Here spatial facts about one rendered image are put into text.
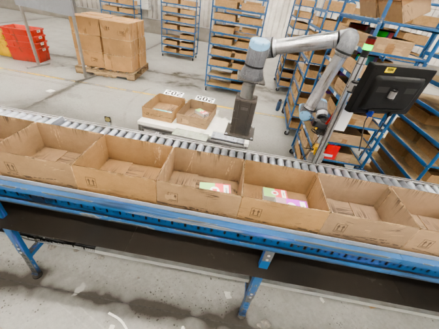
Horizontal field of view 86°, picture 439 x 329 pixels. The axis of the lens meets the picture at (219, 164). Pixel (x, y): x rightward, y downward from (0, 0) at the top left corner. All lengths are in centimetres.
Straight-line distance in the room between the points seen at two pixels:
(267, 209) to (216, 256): 42
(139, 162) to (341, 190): 116
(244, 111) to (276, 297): 146
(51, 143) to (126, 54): 406
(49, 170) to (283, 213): 110
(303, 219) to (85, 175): 102
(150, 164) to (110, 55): 441
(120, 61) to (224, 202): 483
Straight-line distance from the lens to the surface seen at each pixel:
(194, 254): 134
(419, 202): 170
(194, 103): 248
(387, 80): 173
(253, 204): 108
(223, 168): 131
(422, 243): 145
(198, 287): 195
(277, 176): 134
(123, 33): 547
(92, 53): 590
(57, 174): 133
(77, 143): 157
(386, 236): 135
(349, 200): 154
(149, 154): 138
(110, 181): 120
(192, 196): 109
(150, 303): 191
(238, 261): 136
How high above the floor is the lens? 176
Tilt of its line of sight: 36 degrees down
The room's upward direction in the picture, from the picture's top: 9 degrees clockwise
